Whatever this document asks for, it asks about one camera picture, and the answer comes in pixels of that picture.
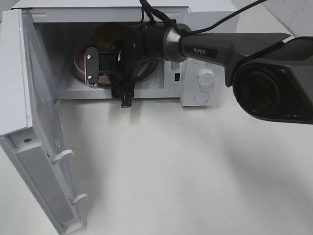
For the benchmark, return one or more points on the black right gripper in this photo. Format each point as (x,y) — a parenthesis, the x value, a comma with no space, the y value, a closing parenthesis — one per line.
(120,64)

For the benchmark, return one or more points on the white microwave door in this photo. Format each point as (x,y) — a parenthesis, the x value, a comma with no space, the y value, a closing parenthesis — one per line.
(30,131)

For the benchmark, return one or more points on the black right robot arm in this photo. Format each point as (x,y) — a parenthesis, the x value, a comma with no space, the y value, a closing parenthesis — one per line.
(271,74)

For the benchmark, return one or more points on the white microwave knob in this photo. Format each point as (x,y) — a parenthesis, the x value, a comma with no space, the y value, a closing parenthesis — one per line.
(206,77)

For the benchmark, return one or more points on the round white door button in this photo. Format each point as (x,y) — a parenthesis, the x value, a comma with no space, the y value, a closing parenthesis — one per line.
(201,97)

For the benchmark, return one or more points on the burger with lettuce and tomato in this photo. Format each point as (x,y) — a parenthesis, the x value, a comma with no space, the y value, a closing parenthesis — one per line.
(105,36)

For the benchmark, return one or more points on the pink round plate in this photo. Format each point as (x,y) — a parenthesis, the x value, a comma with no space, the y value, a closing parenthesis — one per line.
(78,59)

